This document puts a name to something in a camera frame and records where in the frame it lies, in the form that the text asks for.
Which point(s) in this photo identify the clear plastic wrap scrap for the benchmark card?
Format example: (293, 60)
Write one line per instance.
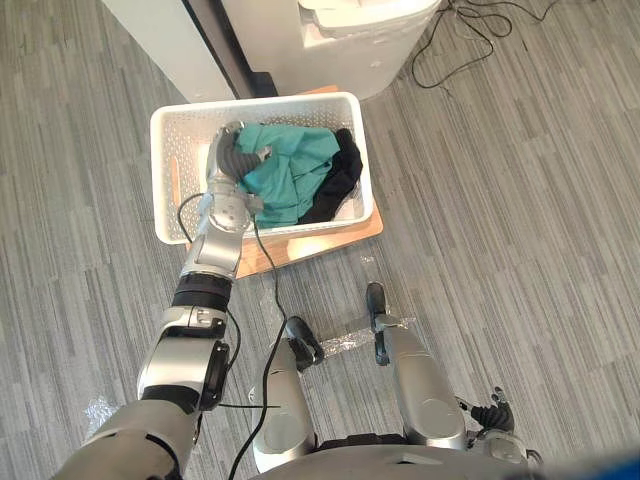
(350, 335)

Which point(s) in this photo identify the robot left dark foot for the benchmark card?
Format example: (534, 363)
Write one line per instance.
(302, 340)

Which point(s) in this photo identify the robot right dark foot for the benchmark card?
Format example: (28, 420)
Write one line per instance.
(377, 320)

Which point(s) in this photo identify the robot silver torso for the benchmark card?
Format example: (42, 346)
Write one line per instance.
(395, 462)

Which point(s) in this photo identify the robot dark foot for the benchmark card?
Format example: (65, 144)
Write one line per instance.
(377, 320)
(302, 340)

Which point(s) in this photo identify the robot left silver leg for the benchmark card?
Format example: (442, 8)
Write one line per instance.
(282, 405)

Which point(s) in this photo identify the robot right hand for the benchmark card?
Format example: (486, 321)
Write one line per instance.
(495, 412)

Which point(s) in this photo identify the white cabinet with black edge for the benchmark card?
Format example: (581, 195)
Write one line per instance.
(200, 45)

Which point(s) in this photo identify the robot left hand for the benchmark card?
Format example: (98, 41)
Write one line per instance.
(231, 156)

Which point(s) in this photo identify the black cloth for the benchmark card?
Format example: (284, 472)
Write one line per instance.
(340, 177)

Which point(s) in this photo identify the robot right silver leg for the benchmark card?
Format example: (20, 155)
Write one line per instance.
(425, 395)

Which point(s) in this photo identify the small clear plastic scrap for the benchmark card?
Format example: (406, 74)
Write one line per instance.
(100, 411)

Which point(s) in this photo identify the white round appliance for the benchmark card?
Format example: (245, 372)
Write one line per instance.
(350, 45)

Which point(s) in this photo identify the teal green cloth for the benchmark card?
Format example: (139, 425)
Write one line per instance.
(287, 175)

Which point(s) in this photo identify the wooden board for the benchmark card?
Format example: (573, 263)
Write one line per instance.
(310, 245)

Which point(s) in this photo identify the robot left silver arm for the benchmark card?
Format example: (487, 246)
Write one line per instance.
(197, 320)

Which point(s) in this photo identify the white perforated laundry basket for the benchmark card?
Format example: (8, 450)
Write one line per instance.
(170, 150)

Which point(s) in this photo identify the robot silver leg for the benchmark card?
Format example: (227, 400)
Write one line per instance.
(282, 405)
(425, 395)

